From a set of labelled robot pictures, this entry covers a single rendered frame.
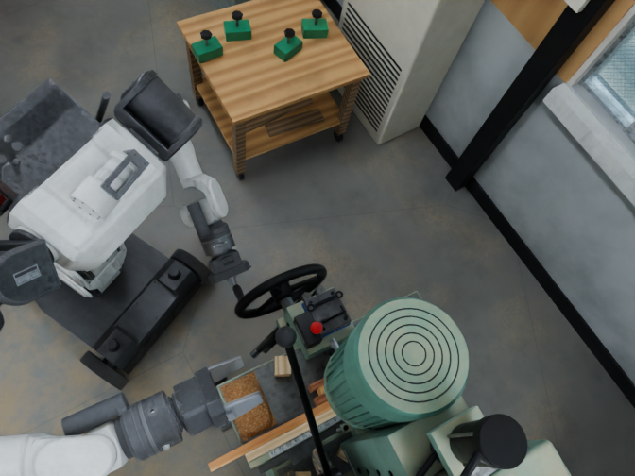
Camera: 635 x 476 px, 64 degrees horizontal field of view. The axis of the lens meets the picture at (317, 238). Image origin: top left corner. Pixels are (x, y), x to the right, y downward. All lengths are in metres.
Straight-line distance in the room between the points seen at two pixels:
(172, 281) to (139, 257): 0.20
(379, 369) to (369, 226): 1.81
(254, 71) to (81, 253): 1.42
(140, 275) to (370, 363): 1.58
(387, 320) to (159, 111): 0.63
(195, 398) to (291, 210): 1.71
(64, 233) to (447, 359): 0.69
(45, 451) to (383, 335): 0.52
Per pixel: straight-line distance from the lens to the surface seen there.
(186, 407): 0.88
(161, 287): 2.16
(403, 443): 0.83
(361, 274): 2.41
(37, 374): 2.39
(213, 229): 1.42
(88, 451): 0.88
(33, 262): 1.01
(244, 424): 1.29
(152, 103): 1.09
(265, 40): 2.38
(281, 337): 0.82
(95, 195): 0.92
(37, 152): 1.04
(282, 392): 1.33
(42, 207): 1.02
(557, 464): 0.81
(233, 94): 2.17
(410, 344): 0.76
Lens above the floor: 2.22
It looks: 65 degrees down
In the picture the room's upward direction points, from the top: 18 degrees clockwise
